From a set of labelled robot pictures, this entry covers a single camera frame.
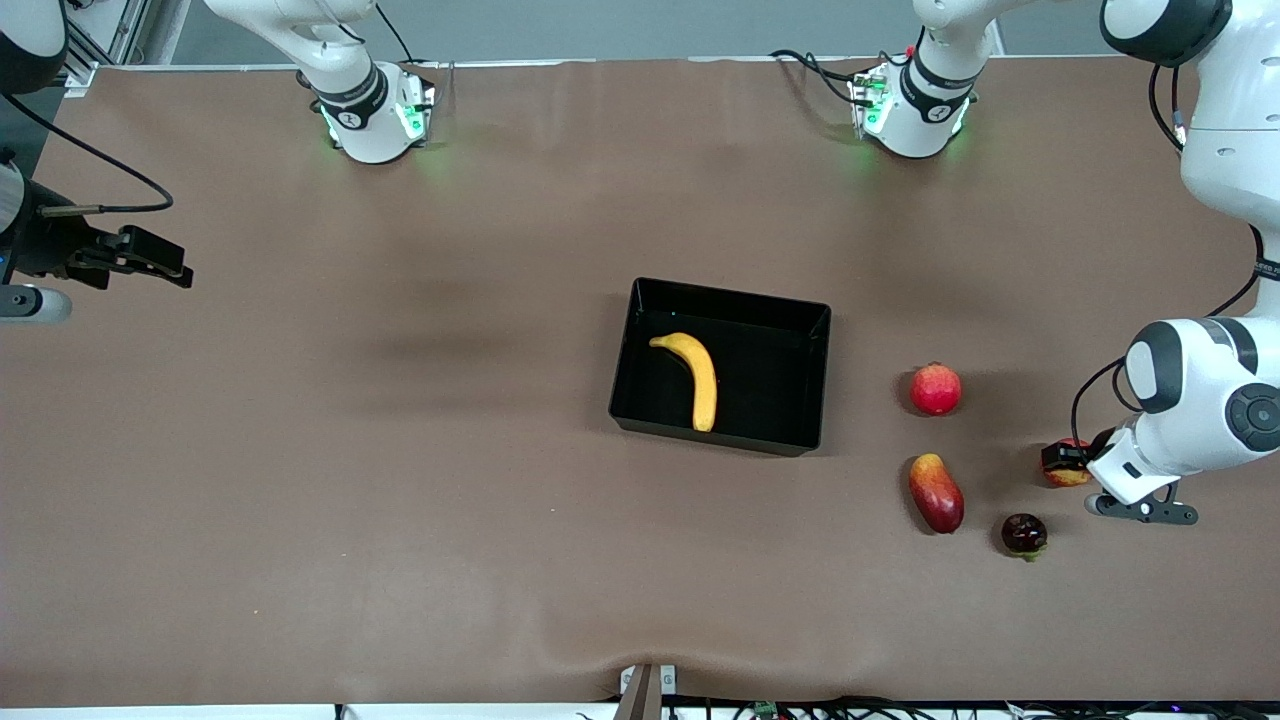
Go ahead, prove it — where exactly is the red yellow apple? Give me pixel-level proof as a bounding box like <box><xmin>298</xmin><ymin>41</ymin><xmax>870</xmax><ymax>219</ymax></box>
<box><xmin>1045</xmin><ymin>438</ymin><xmax>1094</xmax><ymax>489</ymax></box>

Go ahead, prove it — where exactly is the black plastic box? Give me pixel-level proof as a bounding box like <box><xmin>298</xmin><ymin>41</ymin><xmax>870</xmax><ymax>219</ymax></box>
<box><xmin>608</xmin><ymin>277</ymin><xmax>833</xmax><ymax>458</ymax></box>

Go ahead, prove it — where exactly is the yellow banana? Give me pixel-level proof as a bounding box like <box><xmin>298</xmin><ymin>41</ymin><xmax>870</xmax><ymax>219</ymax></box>
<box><xmin>649</xmin><ymin>332</ymin><xmax>719</xmax><ymax>433</ymax></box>

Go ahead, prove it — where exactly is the dark purple mangosteen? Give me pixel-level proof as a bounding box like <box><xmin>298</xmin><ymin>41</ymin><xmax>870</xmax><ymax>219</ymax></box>
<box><xmin>1001</xmin><ymin>513</ymin><xmax>1049</xmax><ymax>561</ymax></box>

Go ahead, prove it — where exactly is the red yellow mango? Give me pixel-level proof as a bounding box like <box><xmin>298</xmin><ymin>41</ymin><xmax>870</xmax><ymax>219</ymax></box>
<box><xmin>908</xmin><ymin>453</ymin><xmax>966</xmax><ymax>535</ymax></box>

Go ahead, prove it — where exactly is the red pomegranate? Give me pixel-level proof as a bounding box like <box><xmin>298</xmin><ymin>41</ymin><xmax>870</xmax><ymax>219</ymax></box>
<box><xmin>909</xmin><ymin>362</ymin><xmax>963</xmax><ymax>417</ymax></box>

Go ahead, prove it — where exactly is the brown table cover mat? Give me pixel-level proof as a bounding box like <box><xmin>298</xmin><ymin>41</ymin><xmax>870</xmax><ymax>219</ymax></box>
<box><xmin>0</xmin><ymin>55</ymin><xmax>1280</xmax><ymax>706</ymax></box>

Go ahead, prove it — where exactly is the aluminium frame profile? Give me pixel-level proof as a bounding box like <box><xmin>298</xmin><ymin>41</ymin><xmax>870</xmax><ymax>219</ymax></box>
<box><xmin>60</xmin><ymin>10</ymin><xmax>101</xmax><ymax>96</ymax></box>

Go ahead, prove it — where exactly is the black right arm base cable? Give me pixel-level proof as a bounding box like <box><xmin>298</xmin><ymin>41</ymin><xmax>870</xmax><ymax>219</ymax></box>
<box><xmin>375</xmin><ymin>0</ymin><xmax>416</xmax><ymax>66</ymax></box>

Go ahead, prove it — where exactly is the black arm base cable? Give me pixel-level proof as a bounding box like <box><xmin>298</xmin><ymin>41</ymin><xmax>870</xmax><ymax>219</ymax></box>
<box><xmin>375</xmin><ymin>0</ymin><xmax>416</xmax><ymax>66</ymax></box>
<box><xmin>768</xmin><ymin>48</ymin><xmax>886</xmax><ymax>106</ymax></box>

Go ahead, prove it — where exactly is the black left arm base cable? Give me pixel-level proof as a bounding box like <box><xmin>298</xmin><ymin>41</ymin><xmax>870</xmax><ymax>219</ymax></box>
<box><xmin>768</xmin><ymin>48</ymin><xmax>886</xmax><ymax>106</ymax></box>

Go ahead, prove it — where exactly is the grey camera stand pole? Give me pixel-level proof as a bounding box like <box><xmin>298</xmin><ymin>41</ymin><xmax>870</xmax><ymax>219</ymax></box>
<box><xmin>612</xmin><ymin>664</ymin><xmax>663</xmax><ymax>720</ymax></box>

